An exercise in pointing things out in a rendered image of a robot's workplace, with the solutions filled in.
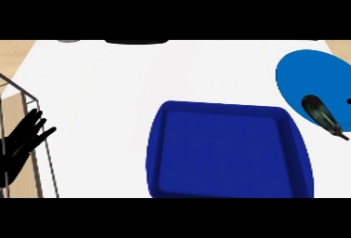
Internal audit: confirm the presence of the dark blue rectangular tray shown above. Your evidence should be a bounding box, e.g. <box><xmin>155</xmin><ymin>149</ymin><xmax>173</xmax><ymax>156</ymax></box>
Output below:
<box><xmin>146</xmin><ymin>99</ymin><xmax>316</xmax><ymax>199</ymax></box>

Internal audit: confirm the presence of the blue round plate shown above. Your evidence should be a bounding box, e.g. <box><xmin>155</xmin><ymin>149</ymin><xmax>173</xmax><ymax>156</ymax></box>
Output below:
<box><xmin>275</xmin><ymin>49</ymin><xmax>351</xmax><ymax>133</ymax></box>

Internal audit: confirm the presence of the dark wire basket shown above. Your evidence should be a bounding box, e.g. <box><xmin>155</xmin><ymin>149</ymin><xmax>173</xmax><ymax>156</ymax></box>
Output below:
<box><xmin>0</xmin><ymin>73</ymin><xmax>61</xmax><ymax>199</ymax></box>

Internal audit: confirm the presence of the black rounded appliance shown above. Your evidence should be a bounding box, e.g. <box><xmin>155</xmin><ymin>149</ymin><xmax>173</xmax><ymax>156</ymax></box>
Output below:
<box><xmin>105</xmin><ymin>39</ymin><xmax>170</xmax><ymax>46</ymax></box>

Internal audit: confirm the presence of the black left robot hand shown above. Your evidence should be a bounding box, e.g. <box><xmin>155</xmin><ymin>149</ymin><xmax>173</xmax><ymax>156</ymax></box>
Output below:
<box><xmin>0</xmin><ymin>108</ymin><xmax>58</xmax><ymax>189</ymax></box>

